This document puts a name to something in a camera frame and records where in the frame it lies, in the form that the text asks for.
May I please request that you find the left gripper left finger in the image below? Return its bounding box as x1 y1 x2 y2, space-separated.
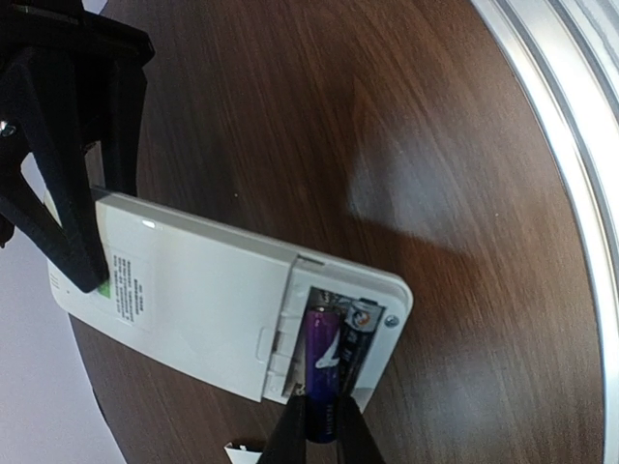
258 395 307 464

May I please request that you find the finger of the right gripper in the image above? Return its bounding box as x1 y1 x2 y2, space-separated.
1 47 109 293
79 59 147 196

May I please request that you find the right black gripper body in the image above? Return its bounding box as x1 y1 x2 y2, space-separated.
0 0 156 160

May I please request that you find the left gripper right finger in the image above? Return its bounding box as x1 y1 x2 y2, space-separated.
336 396 385 464

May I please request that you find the white battery cover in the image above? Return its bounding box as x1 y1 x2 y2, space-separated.
223 442 262 464

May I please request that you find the black silver AAA battery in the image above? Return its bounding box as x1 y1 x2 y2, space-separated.
339 299 383 395

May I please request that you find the purple AAA battery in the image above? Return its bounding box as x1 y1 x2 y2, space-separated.
305 305 340 444

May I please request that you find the white remote control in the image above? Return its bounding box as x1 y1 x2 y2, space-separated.
48 188 413 406

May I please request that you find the curved aluminium front rail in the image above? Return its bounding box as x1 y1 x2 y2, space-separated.
474 1 618 463

